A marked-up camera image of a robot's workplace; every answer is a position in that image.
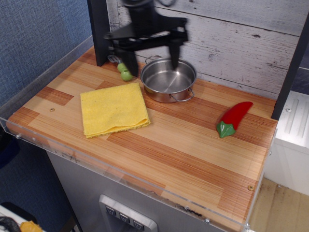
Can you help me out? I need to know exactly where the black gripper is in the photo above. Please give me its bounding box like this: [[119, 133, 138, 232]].
[[104, 0, 188, 76]]

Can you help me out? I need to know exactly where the stainless steel pot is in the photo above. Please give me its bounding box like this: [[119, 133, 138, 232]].
[[140, 55, 197, 103]]

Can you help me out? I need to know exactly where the yellow cloth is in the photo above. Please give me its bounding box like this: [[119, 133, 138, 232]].
[[80, 83, 150, 138]]

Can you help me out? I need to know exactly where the red toy chili pepper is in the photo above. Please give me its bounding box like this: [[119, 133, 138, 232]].
[[216, 101, 253, 138]]

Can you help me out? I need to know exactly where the silver toy cabinet front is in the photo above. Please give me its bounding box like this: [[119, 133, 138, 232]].
[[47, 152, 220, 232]]

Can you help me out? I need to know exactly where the clear acrylic table guard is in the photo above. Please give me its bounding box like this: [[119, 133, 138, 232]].
[[0, 38, 277, 232]]

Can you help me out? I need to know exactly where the silver button panel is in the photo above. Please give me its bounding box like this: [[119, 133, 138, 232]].
[[99, 194, 158, 232]]

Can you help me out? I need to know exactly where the white side shelf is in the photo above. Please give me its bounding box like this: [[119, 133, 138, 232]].
[[264, 91, 309, 195]]

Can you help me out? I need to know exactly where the yellow black object corner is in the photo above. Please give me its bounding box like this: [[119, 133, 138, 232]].
[[0, 202, 44, 232]]

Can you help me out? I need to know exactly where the green handled toy spatula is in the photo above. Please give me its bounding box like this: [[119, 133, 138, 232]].
[[108, 55, 133, 81]]

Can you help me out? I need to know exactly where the dark vertical post left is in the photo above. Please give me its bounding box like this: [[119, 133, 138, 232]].
[[87, 0, 111, 66]]

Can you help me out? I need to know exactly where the dark vertical post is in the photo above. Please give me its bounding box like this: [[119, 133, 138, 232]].
[[271, 15, 309, 120], [87, 0, 111, 66]]

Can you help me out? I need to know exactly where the dark vertical post right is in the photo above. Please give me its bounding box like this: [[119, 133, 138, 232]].
[[271, 15, 309, 120]]

